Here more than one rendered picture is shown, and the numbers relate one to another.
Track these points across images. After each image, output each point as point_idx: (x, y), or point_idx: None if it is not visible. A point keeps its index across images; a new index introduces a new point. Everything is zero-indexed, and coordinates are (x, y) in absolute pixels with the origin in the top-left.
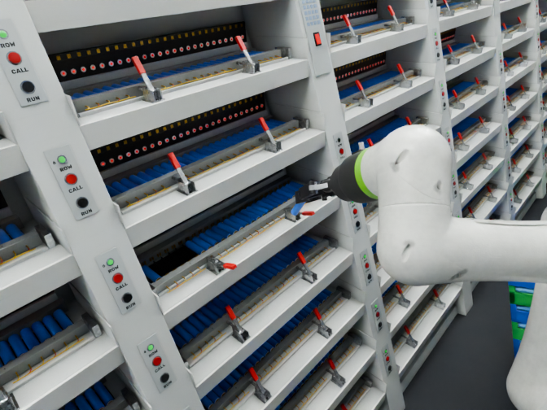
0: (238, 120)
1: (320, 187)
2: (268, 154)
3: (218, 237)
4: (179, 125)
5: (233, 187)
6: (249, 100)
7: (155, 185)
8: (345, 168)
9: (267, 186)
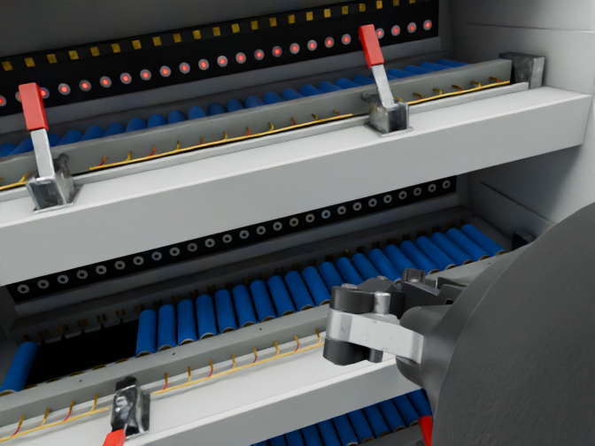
0: (351, 54)
1: (382, 343)
2: (359, 139)
3: (202, 325)
4: (179, 42)
5: (204, 215)
6: (390, 4)
7: (8, 168)
8: (529, 369)
9: (400, 224)
